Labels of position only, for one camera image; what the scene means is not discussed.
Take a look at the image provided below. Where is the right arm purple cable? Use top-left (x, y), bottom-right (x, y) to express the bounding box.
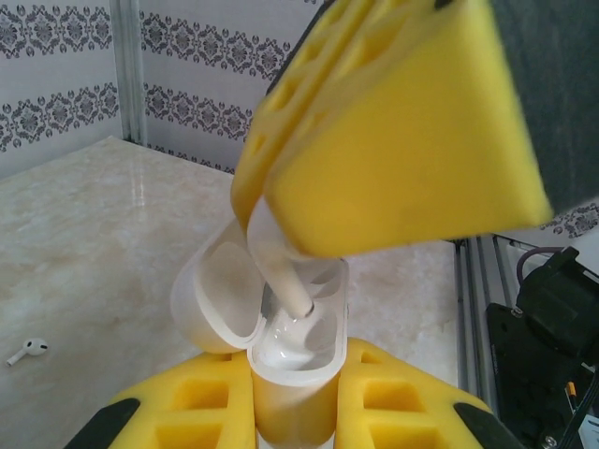
top-left (517, 245), bottom-right (562, 282)

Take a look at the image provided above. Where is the white wireless earbud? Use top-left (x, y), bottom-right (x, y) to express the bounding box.
top-left (245, 196), bottom-right (315, 322)
top-left (5, 337), bottom-right (49, 369)

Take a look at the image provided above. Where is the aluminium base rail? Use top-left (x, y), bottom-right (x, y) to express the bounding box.
top-left (456, 233), bottom-right (520, 413)

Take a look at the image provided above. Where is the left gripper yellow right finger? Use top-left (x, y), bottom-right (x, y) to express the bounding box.
top-left (334, 339), bottom-right (523, 449)

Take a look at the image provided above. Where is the white earbud charging case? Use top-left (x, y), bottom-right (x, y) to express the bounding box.
top-left (170, 219), bottom-right (352, 449)

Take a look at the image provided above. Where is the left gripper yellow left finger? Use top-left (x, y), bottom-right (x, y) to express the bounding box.
top-left (69, 350), bottom-right (259, 449)

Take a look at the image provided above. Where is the aluminium corner frame post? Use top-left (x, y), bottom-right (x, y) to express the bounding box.
top-left (114, 0), bottom-right (149, 146)

